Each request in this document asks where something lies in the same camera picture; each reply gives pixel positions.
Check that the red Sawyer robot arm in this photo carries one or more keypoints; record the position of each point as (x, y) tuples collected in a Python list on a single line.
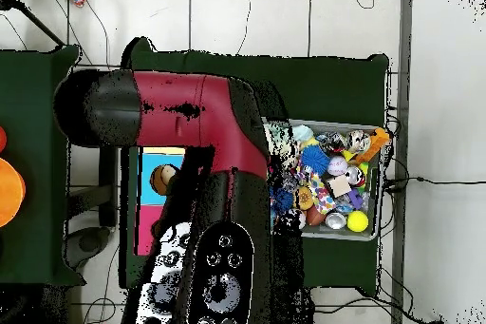
[(212, 111)]

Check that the wooden three-hole box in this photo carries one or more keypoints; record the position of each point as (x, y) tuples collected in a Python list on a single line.
[(148, 198)]

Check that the metal mesh bin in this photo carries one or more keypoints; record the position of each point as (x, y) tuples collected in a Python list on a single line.
[(341, 234)]

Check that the large blue spiky ball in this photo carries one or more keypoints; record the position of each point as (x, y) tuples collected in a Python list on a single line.
[(316, 158)]

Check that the white baseball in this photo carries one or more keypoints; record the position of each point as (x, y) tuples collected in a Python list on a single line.
[(337, 166)]

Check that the dark green table cloth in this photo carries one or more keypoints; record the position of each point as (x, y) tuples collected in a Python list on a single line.
[(34, 206), (322, 84)]

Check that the yellow tennis ball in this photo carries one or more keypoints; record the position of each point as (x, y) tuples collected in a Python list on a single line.
[(357, 221)]

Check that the black panel stand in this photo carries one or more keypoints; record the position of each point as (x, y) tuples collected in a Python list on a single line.
[(109, 187)]

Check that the large orange round object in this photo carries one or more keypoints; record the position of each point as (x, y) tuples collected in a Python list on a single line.
[(11, 191)]

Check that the small red round object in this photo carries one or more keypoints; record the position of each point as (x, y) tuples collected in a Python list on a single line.
[(2, 139)]

